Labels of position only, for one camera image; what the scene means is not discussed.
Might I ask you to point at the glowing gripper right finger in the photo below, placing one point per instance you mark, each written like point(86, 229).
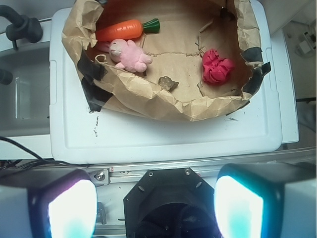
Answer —
point(266, 200)

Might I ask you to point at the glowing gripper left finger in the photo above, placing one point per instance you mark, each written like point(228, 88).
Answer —
point(47, 203)

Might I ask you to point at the small brown rock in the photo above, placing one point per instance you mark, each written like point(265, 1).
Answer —
point(167, 83)

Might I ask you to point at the white plastic bin lid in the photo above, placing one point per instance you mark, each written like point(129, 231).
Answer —
point(82, 137)

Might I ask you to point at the clear plastic container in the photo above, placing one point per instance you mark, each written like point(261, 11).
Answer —
point(25, 101)

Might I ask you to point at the crumpled red cloth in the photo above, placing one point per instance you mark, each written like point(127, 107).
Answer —
point(216, 69)

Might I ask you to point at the pink plush bunny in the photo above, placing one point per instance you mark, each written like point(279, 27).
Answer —
point(126, 54)

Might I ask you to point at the brown paper tray liner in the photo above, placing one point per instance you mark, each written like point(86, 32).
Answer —
point(188, 28)

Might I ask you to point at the black clamp knob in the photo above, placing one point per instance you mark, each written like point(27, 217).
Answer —
point(21, 27)

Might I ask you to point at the orange plastic toy carrot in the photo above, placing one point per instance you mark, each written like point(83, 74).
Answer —
point(130, 29)

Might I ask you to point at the aluminium extrusion rail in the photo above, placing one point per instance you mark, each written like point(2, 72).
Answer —
point(207, 167)

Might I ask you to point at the black octagonal mount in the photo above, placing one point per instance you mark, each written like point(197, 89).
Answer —
point(171, 203)

